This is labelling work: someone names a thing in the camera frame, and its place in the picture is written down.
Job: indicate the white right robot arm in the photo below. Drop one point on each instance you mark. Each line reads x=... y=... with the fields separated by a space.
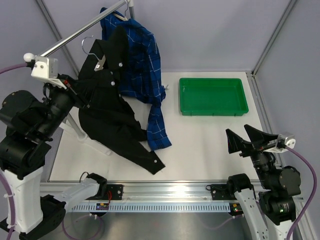
x=271 y=212

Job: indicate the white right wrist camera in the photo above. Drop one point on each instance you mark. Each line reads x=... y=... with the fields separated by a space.
x=283 y=141

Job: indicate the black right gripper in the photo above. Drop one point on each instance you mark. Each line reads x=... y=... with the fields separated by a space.
x=260 y=141

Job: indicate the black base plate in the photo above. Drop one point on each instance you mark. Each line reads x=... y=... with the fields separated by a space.
x=112 y=191
x=219 y=192

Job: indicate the wooden hanger of blue shirt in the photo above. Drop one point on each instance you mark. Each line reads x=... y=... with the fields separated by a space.
x=122 y=17

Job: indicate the silver clothes rack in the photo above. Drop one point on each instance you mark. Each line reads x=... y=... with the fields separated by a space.
x=72 y=127

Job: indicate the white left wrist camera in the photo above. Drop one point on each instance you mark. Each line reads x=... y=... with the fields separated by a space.
x=45 y=69

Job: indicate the aluminium mounting rail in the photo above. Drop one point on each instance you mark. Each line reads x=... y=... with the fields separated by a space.
x=165 y=191

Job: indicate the aluminium frame post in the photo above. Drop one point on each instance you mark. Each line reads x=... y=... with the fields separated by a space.
x=277 y=30

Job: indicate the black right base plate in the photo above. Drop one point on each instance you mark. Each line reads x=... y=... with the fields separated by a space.
x=219 y=192

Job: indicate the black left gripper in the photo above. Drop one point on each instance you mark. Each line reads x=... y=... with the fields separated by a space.
x=71 y=91

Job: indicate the black button shirt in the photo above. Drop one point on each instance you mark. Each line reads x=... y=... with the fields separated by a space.
x=109 y=119

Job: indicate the white slotted cable duct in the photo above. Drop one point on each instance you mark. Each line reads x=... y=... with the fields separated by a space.
x=151 y=207

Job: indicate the green plastic tray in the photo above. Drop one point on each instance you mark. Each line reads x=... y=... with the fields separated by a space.
x=212 y=97

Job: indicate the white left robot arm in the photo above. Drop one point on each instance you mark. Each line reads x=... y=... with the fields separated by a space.
x=30 y=126

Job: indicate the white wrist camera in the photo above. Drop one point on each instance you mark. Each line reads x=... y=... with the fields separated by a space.
x=283 y=141
x=45 y=69

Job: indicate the blue plaid shirt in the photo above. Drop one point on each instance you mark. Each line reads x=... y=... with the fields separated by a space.
x=143 y=76

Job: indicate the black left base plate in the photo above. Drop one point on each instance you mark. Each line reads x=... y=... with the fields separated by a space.
x=112 y=191

